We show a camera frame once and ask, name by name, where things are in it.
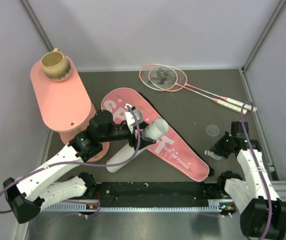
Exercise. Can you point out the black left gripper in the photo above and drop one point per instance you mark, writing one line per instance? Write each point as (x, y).
(144, 141)

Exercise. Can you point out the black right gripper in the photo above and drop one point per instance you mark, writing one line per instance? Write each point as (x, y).
(218, 149)

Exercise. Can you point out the white shuttlecock tube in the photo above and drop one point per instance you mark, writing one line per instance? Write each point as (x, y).
(148, 136)

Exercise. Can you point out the white shuttlecock pair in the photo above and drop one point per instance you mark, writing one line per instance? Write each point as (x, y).
(213, 155)

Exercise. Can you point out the clear plastic tube lid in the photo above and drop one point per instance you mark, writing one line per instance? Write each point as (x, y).
(212, 130)

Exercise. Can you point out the pink racket bag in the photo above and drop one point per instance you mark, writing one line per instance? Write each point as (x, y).
(169, 146)

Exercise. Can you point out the white pink badminton racket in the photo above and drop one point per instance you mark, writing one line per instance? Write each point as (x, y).
(143, 76)

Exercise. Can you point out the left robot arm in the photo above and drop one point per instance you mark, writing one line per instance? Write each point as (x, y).
(28, 196)

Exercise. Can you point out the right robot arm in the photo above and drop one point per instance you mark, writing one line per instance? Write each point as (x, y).
(262, 212)

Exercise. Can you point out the pink two-tier side table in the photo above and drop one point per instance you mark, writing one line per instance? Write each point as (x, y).
(65, 106)

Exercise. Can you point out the beige ceramic mug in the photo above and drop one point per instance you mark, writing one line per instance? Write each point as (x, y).
(56, 66)

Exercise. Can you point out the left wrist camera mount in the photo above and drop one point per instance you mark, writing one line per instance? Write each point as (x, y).
(133, 117)

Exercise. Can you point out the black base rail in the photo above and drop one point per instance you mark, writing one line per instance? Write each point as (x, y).
(151, 194)

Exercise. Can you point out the grey slotted cable duct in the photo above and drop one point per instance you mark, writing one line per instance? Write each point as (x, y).
(72, 207)

